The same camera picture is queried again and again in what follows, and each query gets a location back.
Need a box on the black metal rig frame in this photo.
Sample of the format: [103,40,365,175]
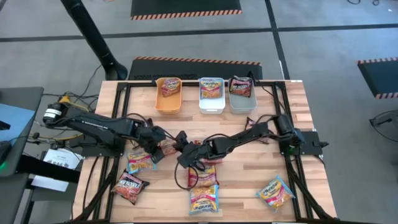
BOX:
[63,79,343,224]

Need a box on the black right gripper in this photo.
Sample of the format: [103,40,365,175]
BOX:
[175,130,215,170]

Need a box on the plain white paper sheet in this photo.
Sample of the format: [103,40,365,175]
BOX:
[30,175,70,193]

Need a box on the black computer mouse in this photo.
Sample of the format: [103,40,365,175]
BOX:
[0,140,12,167]

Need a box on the yellow power cable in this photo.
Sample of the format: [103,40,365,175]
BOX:
[29,95,93,142]

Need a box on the black striped floor mat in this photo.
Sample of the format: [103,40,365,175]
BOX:
[130,0,243,21]
[356,57,398,100]
[127,56,264,81]

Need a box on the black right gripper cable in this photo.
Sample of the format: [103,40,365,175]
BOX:
[173,160,206,191]

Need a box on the black desk crossbar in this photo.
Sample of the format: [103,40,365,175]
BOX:
[17,154,81,184]

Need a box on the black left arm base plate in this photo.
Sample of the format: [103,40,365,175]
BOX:
[70,133,127,158]

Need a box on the grey plastic bin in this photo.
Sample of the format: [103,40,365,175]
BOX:
[228,77,258,114]

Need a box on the orange plastic bin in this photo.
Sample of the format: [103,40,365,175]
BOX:
[154,77,183,114]

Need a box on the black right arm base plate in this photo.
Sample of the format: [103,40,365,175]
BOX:
[277,130,330,156]

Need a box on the grey desk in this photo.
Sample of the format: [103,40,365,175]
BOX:
[0,86,44,224]

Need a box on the white plastic bin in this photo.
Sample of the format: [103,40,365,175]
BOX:
[198,77,226,114]

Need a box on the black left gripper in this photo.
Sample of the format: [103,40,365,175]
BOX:
[138,123,167,164]

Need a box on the blue Maruchan ramen pack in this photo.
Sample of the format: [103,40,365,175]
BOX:
[200,78,223,100]
[126,151,157,175]
[188,184,221,216]
[255,175,296,212]

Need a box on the black floor cable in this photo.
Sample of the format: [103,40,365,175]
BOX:
[346,0,382,6]

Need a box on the printed white paper sheet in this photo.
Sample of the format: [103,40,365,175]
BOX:
[42,148,83,170]

